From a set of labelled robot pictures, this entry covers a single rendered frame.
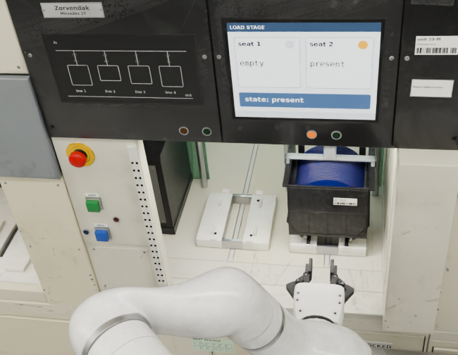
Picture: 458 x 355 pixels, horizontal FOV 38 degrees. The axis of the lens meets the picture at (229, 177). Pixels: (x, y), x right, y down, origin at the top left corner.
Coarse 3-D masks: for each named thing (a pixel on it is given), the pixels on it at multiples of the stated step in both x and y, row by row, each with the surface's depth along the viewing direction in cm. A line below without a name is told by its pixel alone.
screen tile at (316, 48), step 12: (312, 48) 123; (324, 48) 123; (336, 48) 123; (348, 48) 122; (372, 48) 121; (360, 60) 123; (372, 60) 123; (312, 72) 127; (324, 72) 126; (336, 72) 126; (348, 72) 125; (360, 72) 125; (312, 84) 128; (324, 84) 128; (336, 84) 128; (348, 84) 127; (360, 84) 127
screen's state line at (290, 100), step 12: (240, 96) 133; (252, 96) 133; (264, 96) 132; (276, 96) 132; (288, 96) 131; (300, 96) 131; (312, 96) 130; (324, 96) 130; (336, 96) 129; (348, 96) 129; (360, 96) 128; (360, 108) 130
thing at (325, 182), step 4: (316, 180) 173; (320, 180) 173; (324, 180) 173; (328, 180) 172; (332, 180) 172; (336, 180) 172; (308, 184) 174; (312, 184) 174; (316, 184) 174; (320, 184) 174; (324, 184) 173; (328, 184) 173; (332, 184) 173; (336, 184) 173; (340, 184) 172; (344, 184) 172
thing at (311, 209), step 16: (288, 160) 179; (320, 160) 177; (336, 160) 176; (352, 160) 175; (368, 160) 174; (288, 176) 175; (368, 176) 176; (288, 192) 174; (304, 192) 173; (320, 192) 172; (336, 192) 171; (352, 192) 170; (368, 192) 169; (288, 208) 177; (304, 208) 176; (320, 208) 176; (336, 208) 175; (352, 208) 174; (368, 208) 173; (288, 224) 181; (304, 224) 180; (320, 224) 179; (336, 224) 178; (352, 224) 177; (368, 224) 177
